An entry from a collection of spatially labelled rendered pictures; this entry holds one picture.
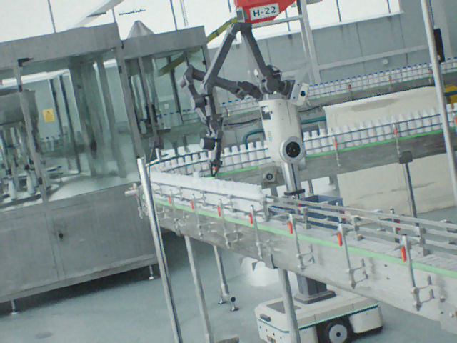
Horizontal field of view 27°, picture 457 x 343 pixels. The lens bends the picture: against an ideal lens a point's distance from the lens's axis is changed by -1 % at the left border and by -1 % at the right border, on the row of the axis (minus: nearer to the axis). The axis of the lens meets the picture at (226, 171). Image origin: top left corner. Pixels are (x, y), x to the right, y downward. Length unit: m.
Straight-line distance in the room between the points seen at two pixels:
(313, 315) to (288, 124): 1.12
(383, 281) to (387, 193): 6.15
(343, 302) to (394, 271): 2.49
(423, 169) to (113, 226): 3.10
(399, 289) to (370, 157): 3.90
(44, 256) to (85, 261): 0.37
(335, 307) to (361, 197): 3.84
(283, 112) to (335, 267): 2.09
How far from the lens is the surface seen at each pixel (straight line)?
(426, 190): 9.47
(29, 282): 8.46
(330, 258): 3.62
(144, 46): 10.54
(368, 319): 5.71
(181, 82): 5.65
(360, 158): 7.01
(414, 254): 3.14
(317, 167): 6.97
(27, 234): 8.40
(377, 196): 9.38
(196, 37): 10.70
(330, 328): 5.62
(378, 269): 3.27
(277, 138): 5.56
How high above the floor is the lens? 1.69
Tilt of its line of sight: 6 degrees down
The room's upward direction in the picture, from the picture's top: 11 degrees counter-clockwise
